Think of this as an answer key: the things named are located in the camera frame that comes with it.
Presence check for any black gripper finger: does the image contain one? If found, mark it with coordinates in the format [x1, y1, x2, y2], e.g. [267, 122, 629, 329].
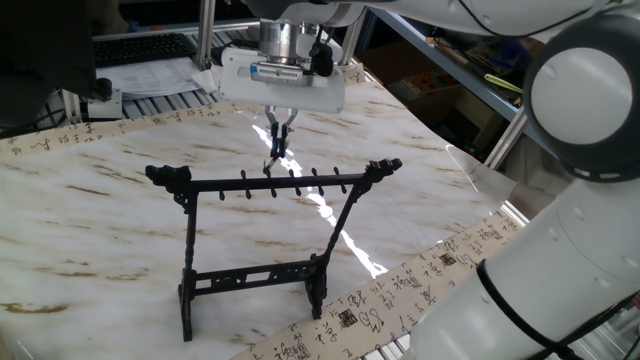
[277, 107, 300, 159]
[263, 104, 281, 159]

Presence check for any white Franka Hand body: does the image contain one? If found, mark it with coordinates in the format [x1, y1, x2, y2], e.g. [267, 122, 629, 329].
[218, 47, 347, 115]

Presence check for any black wooden pen rack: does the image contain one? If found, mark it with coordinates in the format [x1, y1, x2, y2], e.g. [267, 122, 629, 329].
[144, 157, 404, 343]

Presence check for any white tissue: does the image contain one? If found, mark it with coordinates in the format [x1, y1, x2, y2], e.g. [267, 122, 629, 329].
[192, 63, 226, 95]

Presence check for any printed paper stack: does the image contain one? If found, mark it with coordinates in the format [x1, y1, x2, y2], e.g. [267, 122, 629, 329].
[95, 55, 209, 101]

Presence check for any black computer keyboard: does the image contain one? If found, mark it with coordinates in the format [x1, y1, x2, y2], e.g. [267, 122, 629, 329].
[92, 32, 199, 70]

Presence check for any brown cardboard box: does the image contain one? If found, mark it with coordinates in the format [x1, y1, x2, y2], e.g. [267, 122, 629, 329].
[357, 39, 481, 151]

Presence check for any colourful printed box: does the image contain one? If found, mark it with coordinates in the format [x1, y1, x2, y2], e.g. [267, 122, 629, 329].
[399, 69, 464, 99]

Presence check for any grey blue shelf beam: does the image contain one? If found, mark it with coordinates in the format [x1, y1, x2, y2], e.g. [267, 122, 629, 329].
[369, 7, 556, 156]

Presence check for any glossy marble pattern sheet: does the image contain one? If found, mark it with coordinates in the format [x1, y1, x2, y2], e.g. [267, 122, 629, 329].
[0, 79, 519, 360]

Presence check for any beige calligraphy paper scroll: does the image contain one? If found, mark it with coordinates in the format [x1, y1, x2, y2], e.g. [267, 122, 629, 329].
[0, 62, 526, 360]

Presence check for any black computer monitor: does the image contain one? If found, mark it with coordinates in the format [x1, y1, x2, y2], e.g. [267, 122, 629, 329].
[0, 0, 99, 129]

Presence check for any yellow green tool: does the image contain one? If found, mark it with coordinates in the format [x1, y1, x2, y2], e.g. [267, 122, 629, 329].
[483, 73, 525, 96]

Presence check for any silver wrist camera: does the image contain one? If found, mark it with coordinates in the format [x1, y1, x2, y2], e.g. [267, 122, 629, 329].
[248, 62, 316, 87]

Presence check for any aluminium frame post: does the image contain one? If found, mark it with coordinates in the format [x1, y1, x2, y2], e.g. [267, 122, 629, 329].
[339, 8, 369, 66]
[196, 0, 217, 70]

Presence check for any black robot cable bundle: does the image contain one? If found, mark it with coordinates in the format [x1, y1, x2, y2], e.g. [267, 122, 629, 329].
[304, 0, 640, 360]

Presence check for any white bracket black knob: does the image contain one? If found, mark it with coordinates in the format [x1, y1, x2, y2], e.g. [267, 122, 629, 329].
[79, 77, 124, 121]

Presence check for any white slanted post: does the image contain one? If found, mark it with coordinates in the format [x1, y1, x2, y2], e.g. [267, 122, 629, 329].
[482, 107, 530, 171]

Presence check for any black cable strap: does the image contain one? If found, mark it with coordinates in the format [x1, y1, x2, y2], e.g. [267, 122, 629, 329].
[476, 258, 581, 360]

